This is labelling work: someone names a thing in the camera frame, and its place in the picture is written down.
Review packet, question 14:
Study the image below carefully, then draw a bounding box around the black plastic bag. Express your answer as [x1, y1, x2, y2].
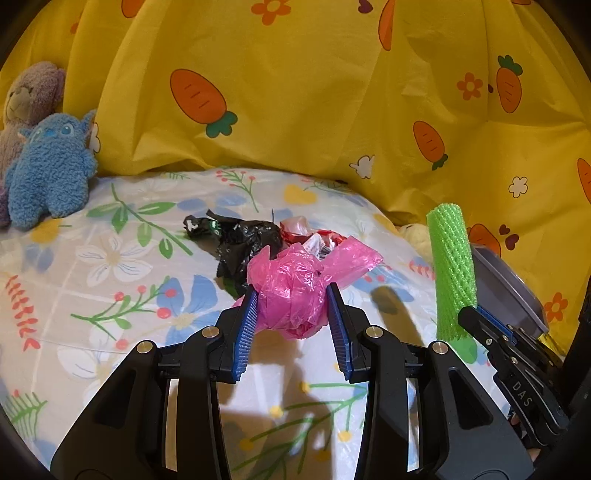
[183, 209, 283, 297]

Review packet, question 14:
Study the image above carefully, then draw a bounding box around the grey-pink plush bear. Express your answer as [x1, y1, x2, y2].
[0, 61, 66, 228]

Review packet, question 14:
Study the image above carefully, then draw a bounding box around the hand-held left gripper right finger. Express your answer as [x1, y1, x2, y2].
[324, 282, 539, 480]

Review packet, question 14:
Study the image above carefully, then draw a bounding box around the floral bedsheet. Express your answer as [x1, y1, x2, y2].
[0, 167, 525, 480]

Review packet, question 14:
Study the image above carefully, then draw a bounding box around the red foil wrapper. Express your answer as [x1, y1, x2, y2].
[279, 224, 348, 257]

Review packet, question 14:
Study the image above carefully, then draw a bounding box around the cream plush toy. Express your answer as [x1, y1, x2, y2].
[398, 223, 435, 256]

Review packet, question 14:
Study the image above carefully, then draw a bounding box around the green foam net sleeve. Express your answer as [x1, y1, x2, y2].
[426, 202, 479, 342]

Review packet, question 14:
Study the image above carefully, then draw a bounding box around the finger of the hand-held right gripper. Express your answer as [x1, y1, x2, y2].
[457, 304, 519, 354]

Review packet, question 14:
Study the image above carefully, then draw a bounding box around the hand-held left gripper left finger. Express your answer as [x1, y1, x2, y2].
[50, 284, 260, 480]

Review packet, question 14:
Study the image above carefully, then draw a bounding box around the pink plastic bag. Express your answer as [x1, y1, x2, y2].
[247, 237, 385, 341]

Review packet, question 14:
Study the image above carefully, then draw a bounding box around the yellow carrot-print cloth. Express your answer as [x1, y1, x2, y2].
[0, 0, 591, 324]

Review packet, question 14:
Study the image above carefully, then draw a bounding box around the blue plush toy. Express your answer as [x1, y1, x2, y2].
[4, 109, 100, 232]

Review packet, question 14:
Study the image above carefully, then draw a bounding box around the grey bin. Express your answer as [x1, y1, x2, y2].
[470, 246, 551, 337]

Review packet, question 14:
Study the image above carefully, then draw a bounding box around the clear plastic wrapper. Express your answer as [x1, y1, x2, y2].
[280, 215, 311, 237]

